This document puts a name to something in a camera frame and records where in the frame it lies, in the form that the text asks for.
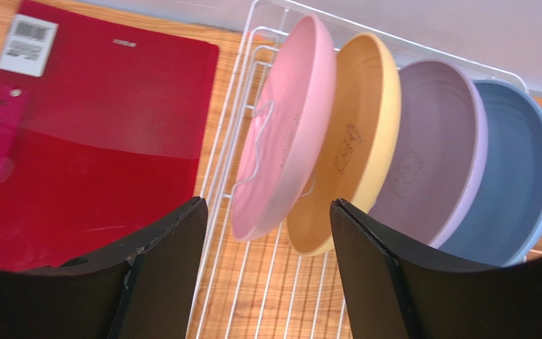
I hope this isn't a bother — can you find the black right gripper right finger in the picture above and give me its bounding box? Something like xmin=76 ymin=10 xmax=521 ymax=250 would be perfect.
xmin=330 ymin=199 xmax=542 ymax=338

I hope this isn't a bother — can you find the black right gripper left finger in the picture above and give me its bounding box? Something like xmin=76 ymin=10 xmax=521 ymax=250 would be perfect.
xmin=0 ymin=197 xmax=208 ymax=338

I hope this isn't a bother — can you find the purple plate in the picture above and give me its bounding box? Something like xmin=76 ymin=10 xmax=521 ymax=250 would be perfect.
xmin=368 ymin=59 xmax=488 ymax=248

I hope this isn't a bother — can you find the yellow plate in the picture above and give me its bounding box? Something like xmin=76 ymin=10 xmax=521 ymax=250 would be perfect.
xmin=287 ymin=32 xmax=402 ymax=256

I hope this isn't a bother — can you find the blue plate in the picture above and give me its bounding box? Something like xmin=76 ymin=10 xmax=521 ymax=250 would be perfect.
xmin=440 ymin=80 xmax=542 ymax=266

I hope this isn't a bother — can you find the pink plate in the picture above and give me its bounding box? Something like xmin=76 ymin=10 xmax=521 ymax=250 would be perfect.
xmin=231 ymin=15 xmax=337 ymax=242

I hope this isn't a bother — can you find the red plastic folder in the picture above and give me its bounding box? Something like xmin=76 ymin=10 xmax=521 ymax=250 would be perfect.
xmin=0 ymin=1 xmax=219 ymax=271

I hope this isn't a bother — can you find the white wire dish rack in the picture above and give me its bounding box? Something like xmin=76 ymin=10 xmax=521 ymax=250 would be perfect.
xmin=188 ymin=1 xmax=529 ymax=338

